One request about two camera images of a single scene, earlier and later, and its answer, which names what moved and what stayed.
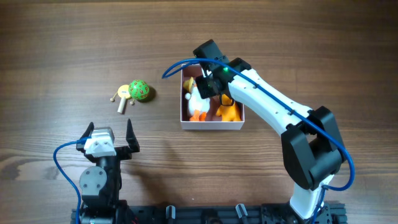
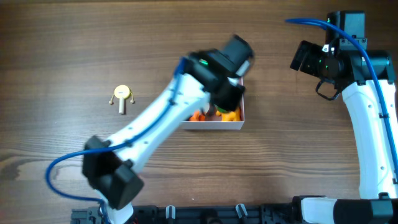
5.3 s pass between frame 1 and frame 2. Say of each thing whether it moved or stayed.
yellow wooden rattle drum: stayed
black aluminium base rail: stayed
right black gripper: moved
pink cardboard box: stayed
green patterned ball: moved
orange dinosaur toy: stayed
